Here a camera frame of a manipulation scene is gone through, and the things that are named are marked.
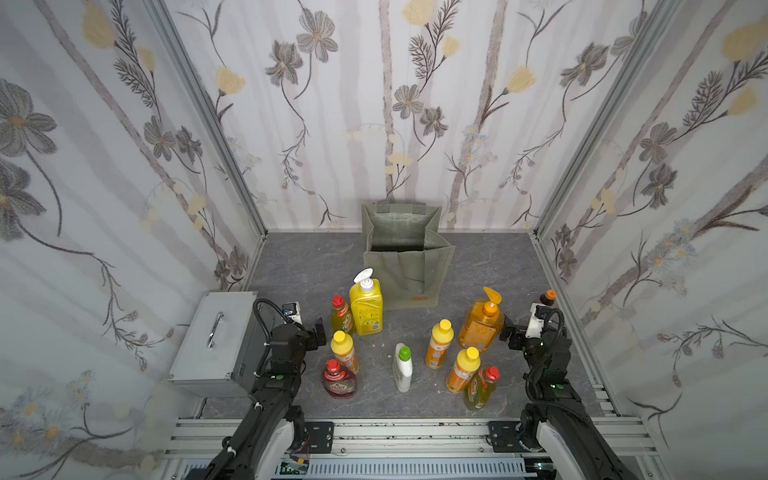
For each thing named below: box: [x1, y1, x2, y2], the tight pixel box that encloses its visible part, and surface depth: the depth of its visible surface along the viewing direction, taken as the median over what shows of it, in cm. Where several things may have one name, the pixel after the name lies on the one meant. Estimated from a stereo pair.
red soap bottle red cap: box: [322, 358, 357, 399], surface depth 72 cm
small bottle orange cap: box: [540, 289, 557, 306], surface depth 94 cm
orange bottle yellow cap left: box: [330, 330, 359, 375], surface depth 71 cm
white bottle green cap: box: [394, 342, 413, 392], surface depth 73 cm
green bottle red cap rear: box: [331, 295, 353, 332], surface depth 82 cm
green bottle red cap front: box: [464, 366, 501, 411], surface depth 70 cm
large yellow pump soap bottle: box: [349, 267, 384, 336], surface depth 81 cm
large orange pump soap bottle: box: [459, 287, 505, 350], surface depth 80 cm
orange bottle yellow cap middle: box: [425, 319, 455, 369], surface depth 74 cm
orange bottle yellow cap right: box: [446, 346, 481, 394], surface depth 69 cm
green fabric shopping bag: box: [362, 200, 455, 310], surface depth 88 cm
